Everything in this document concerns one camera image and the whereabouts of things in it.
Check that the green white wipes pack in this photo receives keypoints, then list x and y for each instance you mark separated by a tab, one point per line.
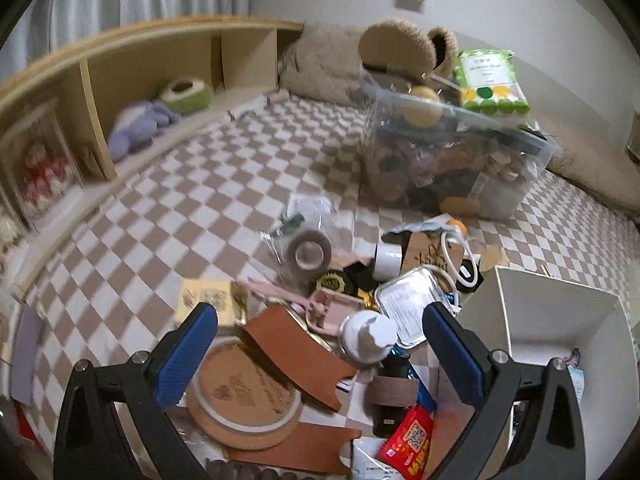
488	83

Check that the clear plastic storage bin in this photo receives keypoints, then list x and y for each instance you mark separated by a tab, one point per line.
421	150

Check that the white pump bottle top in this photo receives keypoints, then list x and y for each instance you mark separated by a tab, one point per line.
366	337

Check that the avocado plush toy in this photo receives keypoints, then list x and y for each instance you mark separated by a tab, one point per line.
186	96

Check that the silver tape roll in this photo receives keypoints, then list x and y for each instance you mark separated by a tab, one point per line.
387	262

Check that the purple plush toy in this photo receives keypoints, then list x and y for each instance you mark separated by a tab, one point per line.
136	125

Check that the red snack packet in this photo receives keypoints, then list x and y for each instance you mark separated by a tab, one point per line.
407	449

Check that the brown bandage roll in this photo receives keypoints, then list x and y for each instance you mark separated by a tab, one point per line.
396	392

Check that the brown leather strip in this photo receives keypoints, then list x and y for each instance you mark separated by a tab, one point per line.
311	368

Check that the pink plastic holder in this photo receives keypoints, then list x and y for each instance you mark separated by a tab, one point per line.
324	311

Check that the beige wooden shelf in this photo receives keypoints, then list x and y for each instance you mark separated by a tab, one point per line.
86	84

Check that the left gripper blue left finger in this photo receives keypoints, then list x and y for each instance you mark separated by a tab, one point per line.
177	356

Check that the round cork coaster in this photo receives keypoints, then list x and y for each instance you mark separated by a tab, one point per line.
236	402

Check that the teddy bear plush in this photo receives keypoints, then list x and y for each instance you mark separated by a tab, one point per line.
401	45

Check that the brown tape roll in bag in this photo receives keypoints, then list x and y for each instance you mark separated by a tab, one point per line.
308	253

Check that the yellow tissue pack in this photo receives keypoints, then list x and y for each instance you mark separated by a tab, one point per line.
227	297

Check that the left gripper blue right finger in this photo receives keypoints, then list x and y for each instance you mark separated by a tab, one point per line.
461	354

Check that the beige fuzzy blanket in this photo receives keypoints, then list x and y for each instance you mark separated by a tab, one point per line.
324	65

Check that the wooden tag with string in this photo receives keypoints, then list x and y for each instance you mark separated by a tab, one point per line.
426	248

